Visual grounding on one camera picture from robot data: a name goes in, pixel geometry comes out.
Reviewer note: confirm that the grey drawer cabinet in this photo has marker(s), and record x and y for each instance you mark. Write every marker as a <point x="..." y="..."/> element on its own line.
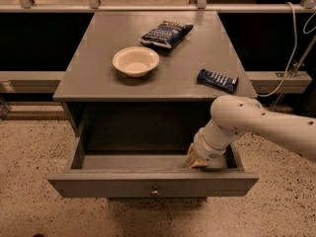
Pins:
<point x="92" y="80"/>

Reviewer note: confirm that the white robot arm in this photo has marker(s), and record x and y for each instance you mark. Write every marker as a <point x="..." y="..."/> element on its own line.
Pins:
<point x="233" y="116"/>

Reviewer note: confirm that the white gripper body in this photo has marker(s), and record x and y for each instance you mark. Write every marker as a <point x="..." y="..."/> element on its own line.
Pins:
<point x="210" y="153"/>

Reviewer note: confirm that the grey top drawer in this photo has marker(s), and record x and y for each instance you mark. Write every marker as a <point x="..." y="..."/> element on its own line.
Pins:
<point x="131" y="152"/>

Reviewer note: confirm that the metal railing frame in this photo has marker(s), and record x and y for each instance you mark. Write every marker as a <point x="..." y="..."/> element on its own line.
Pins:
<point x="148" y="8"/>

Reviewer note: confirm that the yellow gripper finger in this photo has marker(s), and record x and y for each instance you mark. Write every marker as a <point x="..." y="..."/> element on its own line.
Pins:
<point x="193" y="161"/>

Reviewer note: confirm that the blue snack bar wrapper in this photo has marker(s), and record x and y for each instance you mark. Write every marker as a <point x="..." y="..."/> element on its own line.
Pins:
<point x="217" y="81"/>

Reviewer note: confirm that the dark blue chip bag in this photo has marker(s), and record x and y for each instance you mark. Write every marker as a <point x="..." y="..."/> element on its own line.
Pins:
<point x="168" y="34"/>

